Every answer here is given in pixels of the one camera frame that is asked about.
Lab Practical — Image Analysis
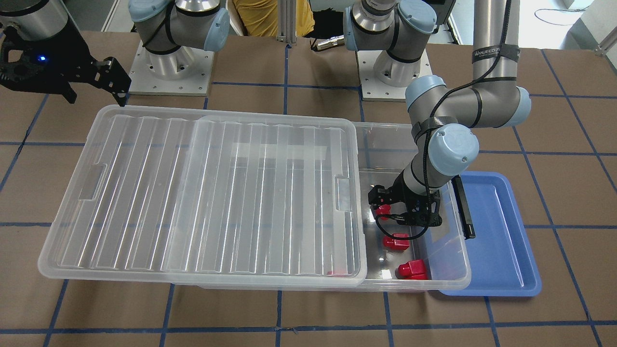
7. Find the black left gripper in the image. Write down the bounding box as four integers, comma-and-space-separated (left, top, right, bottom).
368, 176, 442, 227

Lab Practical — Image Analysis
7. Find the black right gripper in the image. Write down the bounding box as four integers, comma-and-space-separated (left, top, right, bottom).
1, 22, 132, 107

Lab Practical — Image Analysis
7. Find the red block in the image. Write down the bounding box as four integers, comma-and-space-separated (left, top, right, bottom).
396, 259, 429, 280
375, 204, 391, 215
327, 271, 353, 278
382, 236, 411, 251

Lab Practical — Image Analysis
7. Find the clear plastic box lid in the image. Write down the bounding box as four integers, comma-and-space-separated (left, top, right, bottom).
38, 106, 368, 290

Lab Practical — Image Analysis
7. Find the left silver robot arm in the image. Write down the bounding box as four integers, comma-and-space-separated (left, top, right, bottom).
343, 0, 531, 227

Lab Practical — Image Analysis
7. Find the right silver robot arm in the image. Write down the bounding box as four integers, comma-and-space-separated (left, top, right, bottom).
1, 0, 229, 107

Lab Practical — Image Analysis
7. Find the red block in box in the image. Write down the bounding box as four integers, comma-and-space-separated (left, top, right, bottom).
327, 271, 353, 278
396, 259, 429, 280
382, 236, 411, 251

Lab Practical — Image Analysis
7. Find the clear plastic storage box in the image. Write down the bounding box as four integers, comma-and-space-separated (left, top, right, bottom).
198, 120, 471, 293

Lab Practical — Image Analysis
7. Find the blue plastic tray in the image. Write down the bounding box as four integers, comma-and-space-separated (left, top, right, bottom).
443, 171, 542, 297

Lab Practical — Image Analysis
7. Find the person in yellow shirt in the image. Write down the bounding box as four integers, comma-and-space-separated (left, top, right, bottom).
230, 0, 316, 37

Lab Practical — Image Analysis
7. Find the black box latch handle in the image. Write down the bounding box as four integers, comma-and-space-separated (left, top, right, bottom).
451, 175, 476, 240

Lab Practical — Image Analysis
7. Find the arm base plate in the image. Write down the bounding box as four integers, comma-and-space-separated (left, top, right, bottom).
356, 50, 432, 102
129, 42, 215, 96

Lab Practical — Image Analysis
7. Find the aluminium frame post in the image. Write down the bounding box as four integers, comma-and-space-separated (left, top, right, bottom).
276, 0, 297, 45

